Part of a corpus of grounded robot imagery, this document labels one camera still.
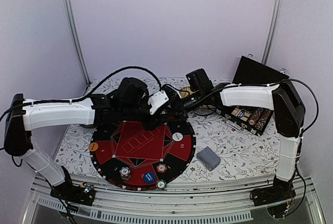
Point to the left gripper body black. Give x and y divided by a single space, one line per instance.
131 113

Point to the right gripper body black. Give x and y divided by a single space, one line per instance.
195 102

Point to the white dealer button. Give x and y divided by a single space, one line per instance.
177 136

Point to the round red black poker mat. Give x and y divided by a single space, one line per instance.
129 144

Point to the orange big blind button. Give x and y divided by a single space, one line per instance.
93 146

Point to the red white poker chip stack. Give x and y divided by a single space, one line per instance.
161 168

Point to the blue white poker chip stack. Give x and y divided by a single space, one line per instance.
125 173

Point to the blue small blind button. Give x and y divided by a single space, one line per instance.
149 177

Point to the green poker chip stack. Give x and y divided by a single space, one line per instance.
161 184

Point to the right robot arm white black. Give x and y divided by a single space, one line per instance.
280 99

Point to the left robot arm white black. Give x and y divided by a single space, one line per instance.
26 115

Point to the blue Texas Hold'em card box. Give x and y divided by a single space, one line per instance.
241 113

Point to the woven bamboo tray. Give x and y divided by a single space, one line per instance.
185 92

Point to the black poker set case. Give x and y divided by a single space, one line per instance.
252 87

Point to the right multicolour chip row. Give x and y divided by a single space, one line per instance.
259 118

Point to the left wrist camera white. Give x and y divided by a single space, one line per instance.
157 100

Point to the aluminium front rail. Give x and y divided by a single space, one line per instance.
196 202

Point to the aluminium frame post left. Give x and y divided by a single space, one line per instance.
76 42

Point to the aluminium frame post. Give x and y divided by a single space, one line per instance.
76 42
271 31

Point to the aluminium frame post right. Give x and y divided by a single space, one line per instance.
271 31

